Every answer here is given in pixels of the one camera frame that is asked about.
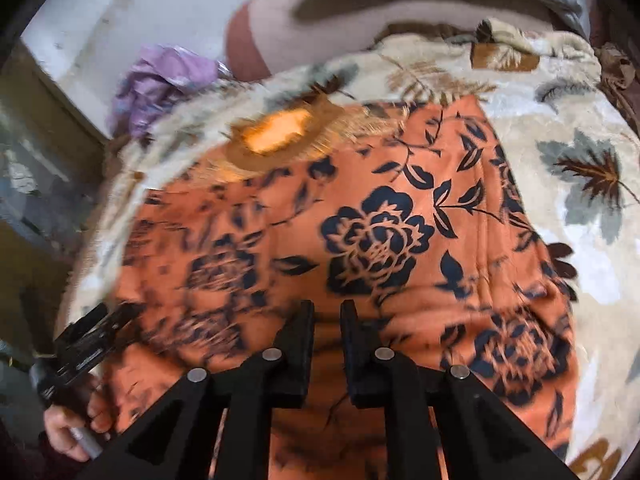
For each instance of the person's left hand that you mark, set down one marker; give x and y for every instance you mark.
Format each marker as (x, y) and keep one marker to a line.
(65, 425)

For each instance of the orange floral garment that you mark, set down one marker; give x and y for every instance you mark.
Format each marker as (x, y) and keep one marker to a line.
(350, 185)

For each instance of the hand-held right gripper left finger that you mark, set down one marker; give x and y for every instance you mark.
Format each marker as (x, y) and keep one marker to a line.
(306, 332)

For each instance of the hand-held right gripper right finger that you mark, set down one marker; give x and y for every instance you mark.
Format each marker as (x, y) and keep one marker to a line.
(350, 332)

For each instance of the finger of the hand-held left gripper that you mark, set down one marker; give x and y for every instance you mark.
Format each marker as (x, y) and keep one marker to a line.
(122, 316)

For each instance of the wooden glass-panel door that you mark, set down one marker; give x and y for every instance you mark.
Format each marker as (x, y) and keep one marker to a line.
(45, 170)

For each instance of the purple crumpled cloth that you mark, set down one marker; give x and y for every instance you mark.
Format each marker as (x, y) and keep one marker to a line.
(160, 80)

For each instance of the pink bed sheet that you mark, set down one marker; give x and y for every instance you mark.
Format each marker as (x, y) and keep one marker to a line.
(330, 25)

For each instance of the cream leaf-print blanket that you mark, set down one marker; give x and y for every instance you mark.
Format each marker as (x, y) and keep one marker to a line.
(530, 120)

